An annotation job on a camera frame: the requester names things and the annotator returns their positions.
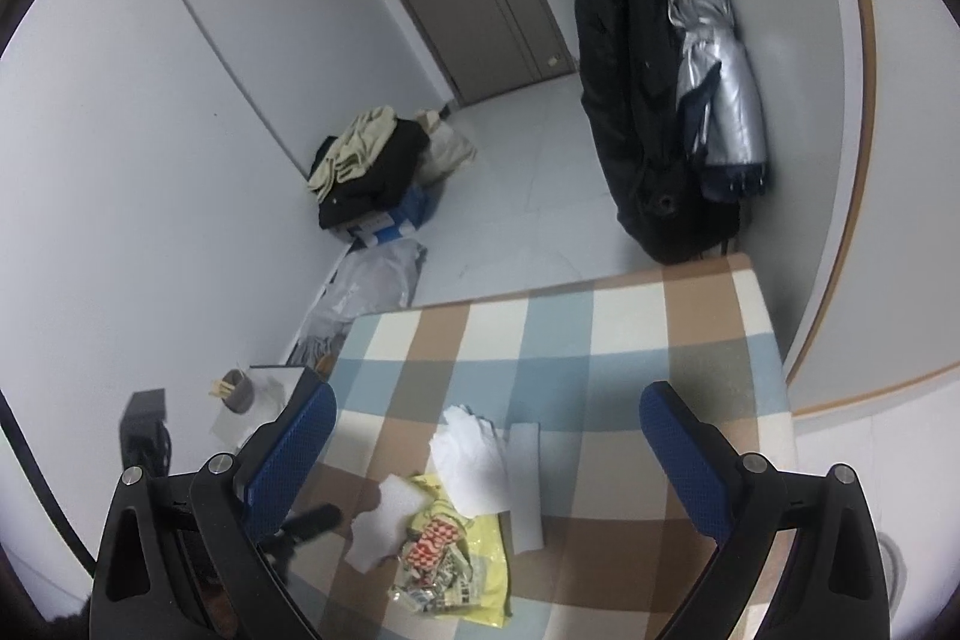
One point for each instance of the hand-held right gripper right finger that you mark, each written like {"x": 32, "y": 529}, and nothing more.
{"x": 686, "y": 452}

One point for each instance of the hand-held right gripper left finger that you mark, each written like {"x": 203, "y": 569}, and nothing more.
{"x": 292, "y": 452}

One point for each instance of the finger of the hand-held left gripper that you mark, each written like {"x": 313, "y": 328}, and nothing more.
{"x": 315, "y": 520}

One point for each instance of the square white tissue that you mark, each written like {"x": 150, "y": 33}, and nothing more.
{"x": 375, "y": 527}

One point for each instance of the red and white patterned wrapper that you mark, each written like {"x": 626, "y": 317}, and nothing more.
{"x": 431, "y": 539}

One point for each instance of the clear printed plastic wrapper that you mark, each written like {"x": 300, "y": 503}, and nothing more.
{"x": 442, "y": 587}

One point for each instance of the long white paper sheet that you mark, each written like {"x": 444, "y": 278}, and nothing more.
{"x": 525, "y": 490}

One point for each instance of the yellow snack wrapper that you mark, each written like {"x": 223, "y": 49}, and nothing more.
{"x": 487, "y": 550}

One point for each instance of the grey cup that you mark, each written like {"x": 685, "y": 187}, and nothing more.
{"x": 240, "y": 394}

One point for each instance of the wooden chopsticks bundle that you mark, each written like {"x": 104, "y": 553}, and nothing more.
{"x": 221, "y": 387}

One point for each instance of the grey striped cloth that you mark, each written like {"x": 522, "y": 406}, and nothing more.
{"x": 319, "y": 340}

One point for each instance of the checked tablecloth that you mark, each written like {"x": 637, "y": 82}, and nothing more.
{"x": 600, "y": 347}

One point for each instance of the black power adapter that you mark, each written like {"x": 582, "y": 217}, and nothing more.
{"x": 146, "y": 407}

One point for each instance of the grey plastic mailing bag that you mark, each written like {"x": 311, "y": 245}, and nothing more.
{"x": 375, "y": 280}

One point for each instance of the blue and white cardboard box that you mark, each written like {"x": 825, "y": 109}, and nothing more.
{"x": 412, "y": 209}

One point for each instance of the pile of folded clothes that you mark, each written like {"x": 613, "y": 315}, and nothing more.
{"x": 382, "y": 175}

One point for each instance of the beige garment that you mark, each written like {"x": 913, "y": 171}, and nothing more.
{"x": 360, "y": 149}

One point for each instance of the white cloth bag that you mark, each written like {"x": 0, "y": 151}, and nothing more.
{"x": 450, "y": 149}

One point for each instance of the silver folded umbrella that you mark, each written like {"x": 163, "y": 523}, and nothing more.
{"x": 720, "y": 108}

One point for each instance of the black hanging backpack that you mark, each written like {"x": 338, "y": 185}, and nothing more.
{"x": 622, "y": 85}

